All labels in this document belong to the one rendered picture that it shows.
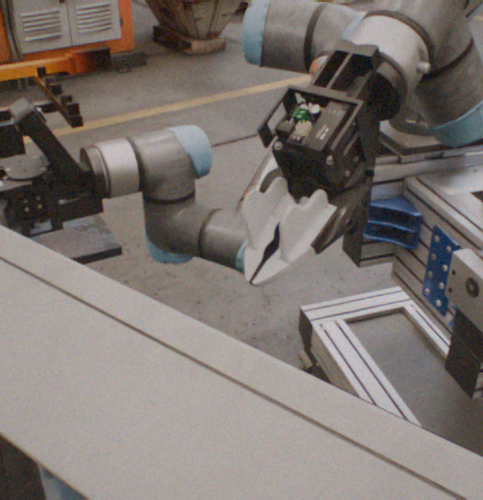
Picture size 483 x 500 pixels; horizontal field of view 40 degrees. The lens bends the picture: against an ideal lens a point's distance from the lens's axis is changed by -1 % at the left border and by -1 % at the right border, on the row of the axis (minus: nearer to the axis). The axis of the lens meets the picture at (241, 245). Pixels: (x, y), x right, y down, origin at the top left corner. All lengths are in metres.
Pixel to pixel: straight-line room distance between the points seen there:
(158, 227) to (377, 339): 1.03
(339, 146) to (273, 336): 1.67
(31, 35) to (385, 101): 4.05
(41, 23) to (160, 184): 3.71
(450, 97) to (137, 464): 0.52
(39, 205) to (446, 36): 0.51
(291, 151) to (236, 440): 0.33
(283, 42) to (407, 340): 1.01
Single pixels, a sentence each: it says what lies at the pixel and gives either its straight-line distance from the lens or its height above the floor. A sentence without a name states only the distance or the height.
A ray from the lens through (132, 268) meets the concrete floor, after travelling 2.51.
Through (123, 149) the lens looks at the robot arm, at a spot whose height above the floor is 1.02.
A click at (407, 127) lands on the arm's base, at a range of 1.50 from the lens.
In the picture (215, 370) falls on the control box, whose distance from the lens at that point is 0.26.
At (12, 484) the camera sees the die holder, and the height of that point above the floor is 0.67.
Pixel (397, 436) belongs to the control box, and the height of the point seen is 1.20.
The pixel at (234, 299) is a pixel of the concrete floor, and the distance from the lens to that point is 2.32.
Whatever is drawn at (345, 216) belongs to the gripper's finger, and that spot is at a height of 1.11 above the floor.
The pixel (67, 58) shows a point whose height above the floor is 0.98.
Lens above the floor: 1.37
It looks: 32 degrees down
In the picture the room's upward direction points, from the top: straight up
